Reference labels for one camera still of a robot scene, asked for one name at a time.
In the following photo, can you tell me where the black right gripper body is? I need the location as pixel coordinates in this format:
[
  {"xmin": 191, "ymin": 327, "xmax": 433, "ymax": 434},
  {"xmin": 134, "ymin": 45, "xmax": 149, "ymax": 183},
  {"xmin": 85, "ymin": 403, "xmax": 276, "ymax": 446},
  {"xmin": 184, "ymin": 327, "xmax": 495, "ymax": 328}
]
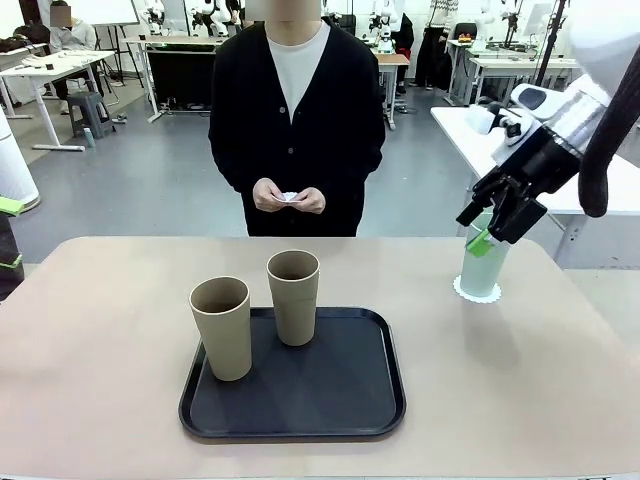
[{"xmin": 499, "ymin": 127, "xmax": 584, "ymax": 195}]

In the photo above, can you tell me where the mint green cup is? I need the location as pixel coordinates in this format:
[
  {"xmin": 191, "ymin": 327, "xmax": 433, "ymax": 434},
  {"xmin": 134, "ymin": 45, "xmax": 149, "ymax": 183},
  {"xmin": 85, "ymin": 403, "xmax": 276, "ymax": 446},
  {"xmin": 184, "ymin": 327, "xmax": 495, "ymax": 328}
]
[{"xmin": 459, "ymin": 212, "xmax": 511, "ymax": 297}]

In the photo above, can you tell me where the light tan cup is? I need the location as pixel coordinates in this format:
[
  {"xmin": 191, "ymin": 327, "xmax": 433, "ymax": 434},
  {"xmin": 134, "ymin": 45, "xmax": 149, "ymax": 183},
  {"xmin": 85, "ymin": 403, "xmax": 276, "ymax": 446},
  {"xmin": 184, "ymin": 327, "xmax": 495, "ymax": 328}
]
[{"xmin": 188, "ymin": 276, "xmax": 251, "ymax": 382}]

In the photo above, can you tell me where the person's left forearm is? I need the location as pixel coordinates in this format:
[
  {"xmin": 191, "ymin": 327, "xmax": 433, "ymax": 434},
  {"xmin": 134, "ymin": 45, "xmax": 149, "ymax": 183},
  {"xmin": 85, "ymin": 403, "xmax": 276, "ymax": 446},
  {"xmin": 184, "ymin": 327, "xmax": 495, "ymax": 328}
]
[{"xmin": 319, "ymin": 142, "xmax": 386, "ymax": 199}]

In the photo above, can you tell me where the person's right forearm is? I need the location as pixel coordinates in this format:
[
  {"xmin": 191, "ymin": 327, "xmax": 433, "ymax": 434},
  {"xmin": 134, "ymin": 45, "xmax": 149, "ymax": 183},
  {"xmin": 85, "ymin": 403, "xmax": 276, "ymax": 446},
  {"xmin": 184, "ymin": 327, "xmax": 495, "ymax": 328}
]
[{"xmin": 208, "ymin": 142, "xmax": 261, "ymax": 199}]

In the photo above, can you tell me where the person's left hand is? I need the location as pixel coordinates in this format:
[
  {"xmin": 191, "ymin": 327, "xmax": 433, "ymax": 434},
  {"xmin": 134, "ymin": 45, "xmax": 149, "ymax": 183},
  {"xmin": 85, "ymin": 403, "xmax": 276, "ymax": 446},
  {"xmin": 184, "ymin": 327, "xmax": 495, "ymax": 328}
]
[{"xmin": 290, "ymin": 186, "xmax": 327, "ymax": 215}]

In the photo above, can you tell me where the person's right hand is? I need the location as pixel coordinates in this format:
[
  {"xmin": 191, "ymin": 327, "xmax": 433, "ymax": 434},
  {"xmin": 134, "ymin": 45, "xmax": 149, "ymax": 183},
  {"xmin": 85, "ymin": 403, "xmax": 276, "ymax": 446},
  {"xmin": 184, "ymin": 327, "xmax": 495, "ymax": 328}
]
[{"xmin": 253, "ymin": 178, "xmax": 286, "ymax": 212}]

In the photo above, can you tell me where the white air purifier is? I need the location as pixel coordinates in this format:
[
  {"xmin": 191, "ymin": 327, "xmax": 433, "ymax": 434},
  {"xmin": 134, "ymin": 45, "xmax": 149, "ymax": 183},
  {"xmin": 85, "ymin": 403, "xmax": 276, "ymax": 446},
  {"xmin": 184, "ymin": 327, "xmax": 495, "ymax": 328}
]
[{"xmin": 0, "ymin": 107, "xmax": 41, "ymax": 211}]

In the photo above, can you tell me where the large white table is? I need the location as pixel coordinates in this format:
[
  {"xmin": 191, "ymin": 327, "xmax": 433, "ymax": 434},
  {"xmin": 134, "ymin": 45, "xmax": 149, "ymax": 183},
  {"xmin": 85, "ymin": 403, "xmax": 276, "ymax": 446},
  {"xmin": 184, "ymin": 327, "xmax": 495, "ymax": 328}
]
[{"xmin": 430, "ymin": 106, "xmax": 640, "ymax": 264}]

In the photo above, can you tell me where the white desk with equipment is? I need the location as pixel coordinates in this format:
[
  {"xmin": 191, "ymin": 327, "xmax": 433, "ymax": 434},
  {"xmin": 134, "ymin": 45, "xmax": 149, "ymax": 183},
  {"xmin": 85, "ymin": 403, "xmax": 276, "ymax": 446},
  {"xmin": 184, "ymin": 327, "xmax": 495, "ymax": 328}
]
[{"xmin": 447, "ymin": 38, "xmax": 584, "ymax": 107}]

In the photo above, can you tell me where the grey plastic stool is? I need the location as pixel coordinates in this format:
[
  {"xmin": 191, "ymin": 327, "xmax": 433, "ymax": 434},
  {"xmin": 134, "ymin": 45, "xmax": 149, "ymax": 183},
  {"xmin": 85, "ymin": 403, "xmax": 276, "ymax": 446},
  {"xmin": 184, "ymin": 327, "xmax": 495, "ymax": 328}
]
[{"xmin": 66, "ymin": 91, "xmax": 117, "ymax": 140}]

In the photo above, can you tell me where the black tripod pole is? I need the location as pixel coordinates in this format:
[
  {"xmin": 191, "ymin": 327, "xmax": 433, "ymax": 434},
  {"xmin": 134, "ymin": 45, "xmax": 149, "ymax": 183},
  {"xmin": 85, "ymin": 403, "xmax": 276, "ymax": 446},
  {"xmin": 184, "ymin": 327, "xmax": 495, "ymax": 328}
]
[{"xmin": 534, "ymin": 0, "xmax": 571, "ymax": 86}]

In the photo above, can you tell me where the long white desk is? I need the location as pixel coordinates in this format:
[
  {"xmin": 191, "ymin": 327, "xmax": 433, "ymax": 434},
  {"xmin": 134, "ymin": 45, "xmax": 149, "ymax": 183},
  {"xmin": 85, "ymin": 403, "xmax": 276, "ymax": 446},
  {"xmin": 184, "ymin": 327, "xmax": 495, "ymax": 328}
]
[{"xmin": 0, "ymin": 49, "xmax": 116, "ymax": 151}]

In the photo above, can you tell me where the person in patterned sweater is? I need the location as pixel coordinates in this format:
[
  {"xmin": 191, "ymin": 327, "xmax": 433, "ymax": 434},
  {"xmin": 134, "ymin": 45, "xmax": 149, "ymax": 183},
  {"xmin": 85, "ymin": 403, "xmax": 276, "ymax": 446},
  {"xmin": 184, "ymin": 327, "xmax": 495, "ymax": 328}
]
[{"xmin": 414, "ymin": 0, "xmax": 459, "ymax": 91}]

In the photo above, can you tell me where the wooden top table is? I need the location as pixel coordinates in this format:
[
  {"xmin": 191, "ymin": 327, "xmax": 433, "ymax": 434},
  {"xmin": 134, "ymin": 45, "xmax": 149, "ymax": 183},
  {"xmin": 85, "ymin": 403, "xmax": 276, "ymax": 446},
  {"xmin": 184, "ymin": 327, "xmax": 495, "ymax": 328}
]
[{"xmin": 374, "ymin": 53, "xmax": 411, "ymax": 131}]

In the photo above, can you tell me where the seated person in black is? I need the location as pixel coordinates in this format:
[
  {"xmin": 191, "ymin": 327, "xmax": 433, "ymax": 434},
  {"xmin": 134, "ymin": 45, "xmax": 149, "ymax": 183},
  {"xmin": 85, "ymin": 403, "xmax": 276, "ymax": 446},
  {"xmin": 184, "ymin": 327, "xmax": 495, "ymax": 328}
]
[{"xmin": 394, "ymin": 12, "xmax": 416, "ymax": 96}]

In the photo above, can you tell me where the person in grey sweater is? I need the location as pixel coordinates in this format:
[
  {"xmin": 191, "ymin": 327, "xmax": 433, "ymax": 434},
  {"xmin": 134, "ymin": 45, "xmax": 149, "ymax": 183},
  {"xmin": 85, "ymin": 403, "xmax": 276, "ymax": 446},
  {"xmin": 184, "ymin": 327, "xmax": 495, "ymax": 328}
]
[{"xmin": 48, "ymin": 0, "xmax": 99, "ymax": 115}]

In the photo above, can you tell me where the desk with black panel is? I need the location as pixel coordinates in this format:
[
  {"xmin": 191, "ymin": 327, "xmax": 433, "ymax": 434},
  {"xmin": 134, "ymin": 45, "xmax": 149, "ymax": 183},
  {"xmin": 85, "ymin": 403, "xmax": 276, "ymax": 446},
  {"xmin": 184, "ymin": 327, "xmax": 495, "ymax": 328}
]
[{"xmin": 122, "ymin": 34, "xmax": 236, "ymax": 124}]

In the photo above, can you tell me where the whiteboard on stand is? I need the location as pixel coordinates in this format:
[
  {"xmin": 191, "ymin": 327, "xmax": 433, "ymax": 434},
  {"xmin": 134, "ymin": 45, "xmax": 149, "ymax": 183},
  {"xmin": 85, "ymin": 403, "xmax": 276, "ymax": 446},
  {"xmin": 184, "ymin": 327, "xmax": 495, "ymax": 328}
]
[{"xmin": 92, "ymin": 0, "xmax": 141, "ymax": 27}]

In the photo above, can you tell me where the white humanoid robot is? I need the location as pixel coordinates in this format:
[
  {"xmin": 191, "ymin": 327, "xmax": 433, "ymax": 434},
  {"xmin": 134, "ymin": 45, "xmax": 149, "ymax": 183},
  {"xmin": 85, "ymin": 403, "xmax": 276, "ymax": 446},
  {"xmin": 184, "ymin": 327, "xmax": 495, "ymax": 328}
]
[
  {"xmin": 187, "ymin": 0, "xmax": 236, "ymax": 39},
  {"xmin": 142, "ymin": 0, "xmax": 166, "ymax": 36}
]

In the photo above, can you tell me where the person in black cardigan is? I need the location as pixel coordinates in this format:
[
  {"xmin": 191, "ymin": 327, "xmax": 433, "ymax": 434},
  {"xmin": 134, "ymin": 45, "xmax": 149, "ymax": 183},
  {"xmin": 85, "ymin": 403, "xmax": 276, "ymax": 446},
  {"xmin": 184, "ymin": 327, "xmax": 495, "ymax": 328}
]
[{"xmin": 208, "ymin": 0, "xmax": 386, "ymax": 238}]

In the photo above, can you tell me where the black plastic tray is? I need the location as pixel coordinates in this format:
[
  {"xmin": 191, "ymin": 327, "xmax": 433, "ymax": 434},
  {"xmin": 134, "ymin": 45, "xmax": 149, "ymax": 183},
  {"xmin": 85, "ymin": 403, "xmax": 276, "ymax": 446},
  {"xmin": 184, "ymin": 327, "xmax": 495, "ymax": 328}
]
[{"xmin": 178, "ymin": 306, "xmax": 407, "ymax": 444}]

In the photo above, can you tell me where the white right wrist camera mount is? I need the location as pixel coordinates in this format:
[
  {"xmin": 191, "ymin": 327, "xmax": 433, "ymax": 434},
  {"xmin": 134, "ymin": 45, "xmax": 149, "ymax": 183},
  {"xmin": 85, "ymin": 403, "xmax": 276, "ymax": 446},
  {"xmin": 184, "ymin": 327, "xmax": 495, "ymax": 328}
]
[{"xmin": 467, "ymin": 97, "xmax": 534, "ymax": 150}]

